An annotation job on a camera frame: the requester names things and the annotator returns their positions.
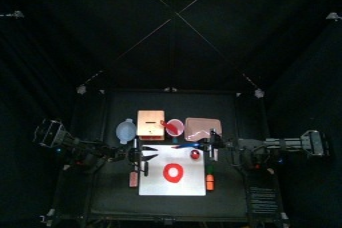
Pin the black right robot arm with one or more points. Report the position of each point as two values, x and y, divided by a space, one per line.
275 144

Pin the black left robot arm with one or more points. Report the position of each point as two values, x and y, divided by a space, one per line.
80 148

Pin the metal cutter with red dough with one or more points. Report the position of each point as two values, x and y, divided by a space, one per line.
195 154

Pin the white cutting board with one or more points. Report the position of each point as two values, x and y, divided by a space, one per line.
178 188

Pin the small pink block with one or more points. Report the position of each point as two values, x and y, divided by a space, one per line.
132 179

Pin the pink square tray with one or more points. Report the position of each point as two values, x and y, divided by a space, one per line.
200 127

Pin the pink plastic cup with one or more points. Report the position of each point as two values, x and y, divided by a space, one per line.
179 132

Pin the pale blue bowl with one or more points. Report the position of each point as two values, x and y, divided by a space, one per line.
126 131

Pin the red plastic tool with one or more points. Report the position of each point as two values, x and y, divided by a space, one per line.
168 126

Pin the wooden box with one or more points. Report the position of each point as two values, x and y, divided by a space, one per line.
150 122

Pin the orange toy carrot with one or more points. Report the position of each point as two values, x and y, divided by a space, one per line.
210 182

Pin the white text label sticker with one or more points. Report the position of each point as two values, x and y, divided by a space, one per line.
262 202

